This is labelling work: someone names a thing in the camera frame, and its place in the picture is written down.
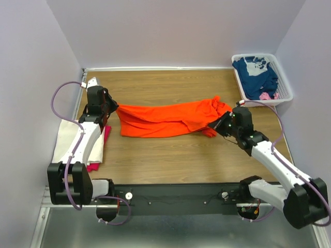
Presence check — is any orange t-shirt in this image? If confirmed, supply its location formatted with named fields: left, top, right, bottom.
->
left=116, top=96, right=232, bottom=138

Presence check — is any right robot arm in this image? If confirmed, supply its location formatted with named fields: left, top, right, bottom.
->
left=208, top=105, right=330, bottom=229

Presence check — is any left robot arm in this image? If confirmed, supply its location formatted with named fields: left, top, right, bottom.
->
left=47, top=85, right=118, bottom=210

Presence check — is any magenta folded t-shirt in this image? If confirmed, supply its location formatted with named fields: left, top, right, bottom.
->
left=86, top=126, right=112, bottom=172

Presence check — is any white folded t-shirt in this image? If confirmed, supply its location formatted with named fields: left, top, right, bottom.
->
left=51, top=118, right=107, bottom=166

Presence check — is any pink garment in basket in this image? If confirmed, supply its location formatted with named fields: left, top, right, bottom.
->
left=259, top=92, right=279, bottom=100

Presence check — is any white plastic laundry basket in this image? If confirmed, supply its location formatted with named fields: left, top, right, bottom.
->
left=232, top=53, right=293, bottom=106

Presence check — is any navy blue printed t-shirt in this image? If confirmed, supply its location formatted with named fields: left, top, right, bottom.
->
left=232, top=56, right=278, bottom=100

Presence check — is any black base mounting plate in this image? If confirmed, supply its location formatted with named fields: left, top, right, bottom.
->
left=95, top=182, right=269, bottom=222

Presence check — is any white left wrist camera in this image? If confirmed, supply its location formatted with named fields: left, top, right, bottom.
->
left=80, top=77, right=100, bottom=90

